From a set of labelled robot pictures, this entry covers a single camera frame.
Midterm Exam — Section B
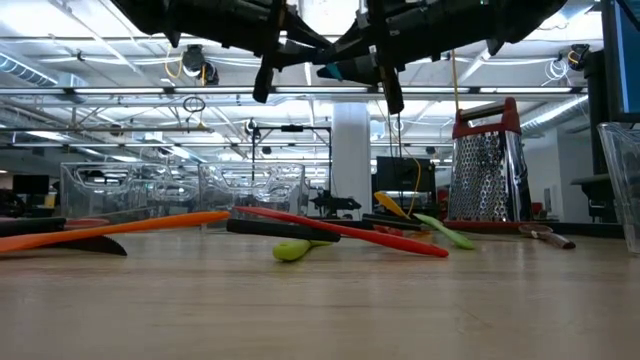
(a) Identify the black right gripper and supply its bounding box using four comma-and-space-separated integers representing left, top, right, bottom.
312, 0, 451, 116

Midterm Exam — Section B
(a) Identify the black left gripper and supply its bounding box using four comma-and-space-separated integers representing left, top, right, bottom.
219, 0, 333, 105

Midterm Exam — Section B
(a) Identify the yellow silicone spatula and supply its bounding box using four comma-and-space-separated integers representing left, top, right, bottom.
373, 190, 413, 222

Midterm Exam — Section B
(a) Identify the red silicone spatula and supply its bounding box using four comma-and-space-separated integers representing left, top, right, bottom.
232, 205, 450, 260

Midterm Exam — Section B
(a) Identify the green silicone spatula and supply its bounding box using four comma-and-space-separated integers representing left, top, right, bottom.
411, 212, 477, 252

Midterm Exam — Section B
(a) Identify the green silicone spoon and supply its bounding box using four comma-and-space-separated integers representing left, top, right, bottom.
271, 238, 335, 263

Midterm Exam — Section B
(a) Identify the orange silicone spatula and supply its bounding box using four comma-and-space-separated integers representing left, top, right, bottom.
0, 209, 232, 255

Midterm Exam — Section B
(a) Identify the brown wooden spoon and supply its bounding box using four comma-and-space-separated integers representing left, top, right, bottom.
517, 223, 578, 251

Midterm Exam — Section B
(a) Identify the thin black serrated knife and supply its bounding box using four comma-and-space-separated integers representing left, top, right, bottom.
37, 235, 128, 258

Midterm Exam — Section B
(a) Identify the white building column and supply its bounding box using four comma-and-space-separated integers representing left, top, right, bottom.
331, 101, 373, 222

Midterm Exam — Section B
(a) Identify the black background screen cart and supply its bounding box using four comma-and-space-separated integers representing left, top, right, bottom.
372, 155, 439, 221

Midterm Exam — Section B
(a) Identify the clear plastic bin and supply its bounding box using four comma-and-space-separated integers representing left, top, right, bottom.
198, 161, 308, 225
596, 121, 640, 255
59, 161, 202, 230

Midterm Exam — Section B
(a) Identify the long ceiling light strip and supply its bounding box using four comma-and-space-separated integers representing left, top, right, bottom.
0, 85, 587, 97

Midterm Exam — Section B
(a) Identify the computer monitor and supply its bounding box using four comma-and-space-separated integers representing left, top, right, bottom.
601, 0, 640, 125

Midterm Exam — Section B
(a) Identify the dark grey desk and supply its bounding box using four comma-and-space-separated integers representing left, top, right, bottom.
570, 172, 620, 224

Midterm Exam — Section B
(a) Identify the black background stand frame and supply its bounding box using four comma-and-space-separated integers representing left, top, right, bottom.
248, 117, 335, 221

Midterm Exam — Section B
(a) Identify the yellow hanging cable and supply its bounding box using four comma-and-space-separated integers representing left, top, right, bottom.
448, 48, 462, 113

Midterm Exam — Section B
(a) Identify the black ceiling cable reel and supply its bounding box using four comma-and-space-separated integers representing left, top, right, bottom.
566, 43, 593, 73
179, 43, 221, 87

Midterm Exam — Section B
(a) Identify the yellow background cable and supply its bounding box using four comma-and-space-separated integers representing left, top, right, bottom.
403, 156, 424, 217

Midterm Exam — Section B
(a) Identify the red-handled steel box grater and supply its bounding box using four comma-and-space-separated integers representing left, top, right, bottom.
444, 96, 540, 233

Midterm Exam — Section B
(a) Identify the black monitor stand post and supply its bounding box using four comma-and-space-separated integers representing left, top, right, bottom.
583, 47, 610, 176

